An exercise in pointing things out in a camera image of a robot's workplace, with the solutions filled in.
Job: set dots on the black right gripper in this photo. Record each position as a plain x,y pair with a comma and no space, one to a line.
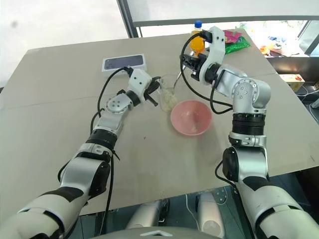
195,65

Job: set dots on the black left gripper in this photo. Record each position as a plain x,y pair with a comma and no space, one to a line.
150,89

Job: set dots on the glass mug with oatmeal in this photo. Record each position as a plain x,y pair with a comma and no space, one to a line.
168,95

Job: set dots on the metal spoon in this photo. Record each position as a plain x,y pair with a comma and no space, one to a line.
178,77

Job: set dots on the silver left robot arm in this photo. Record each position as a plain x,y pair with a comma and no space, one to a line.
74,171

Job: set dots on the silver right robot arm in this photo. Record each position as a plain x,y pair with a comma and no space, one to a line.
249,94

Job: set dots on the pink bowl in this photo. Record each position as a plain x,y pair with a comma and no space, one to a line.
191,117

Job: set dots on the orange juice bottle blue cap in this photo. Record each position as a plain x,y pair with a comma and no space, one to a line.
197,41

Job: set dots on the white smartphone box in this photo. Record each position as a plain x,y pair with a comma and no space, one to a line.
124,63

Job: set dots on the green snack bag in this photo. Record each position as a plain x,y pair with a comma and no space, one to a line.
236,45

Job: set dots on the pink snack bag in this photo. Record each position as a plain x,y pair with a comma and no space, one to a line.
231,35

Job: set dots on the yellow cardboard box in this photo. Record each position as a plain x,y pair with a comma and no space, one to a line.
294,81

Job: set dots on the silver robot left leg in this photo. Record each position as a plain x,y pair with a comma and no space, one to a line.
147,215

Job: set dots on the silver robot leg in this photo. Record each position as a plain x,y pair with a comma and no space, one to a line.
147,215
208,214

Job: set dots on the silver robot right leg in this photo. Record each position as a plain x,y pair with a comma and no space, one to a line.
208,214

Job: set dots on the grey robot torso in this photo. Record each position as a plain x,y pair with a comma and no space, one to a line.
149,233

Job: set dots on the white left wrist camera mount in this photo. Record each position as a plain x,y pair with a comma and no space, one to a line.
139,81

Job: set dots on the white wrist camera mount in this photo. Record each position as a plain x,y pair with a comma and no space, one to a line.
216,47
139,81

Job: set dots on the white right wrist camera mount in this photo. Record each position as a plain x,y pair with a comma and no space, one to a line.
216,47

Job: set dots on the white board metal frame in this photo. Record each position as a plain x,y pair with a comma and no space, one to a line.
224,21

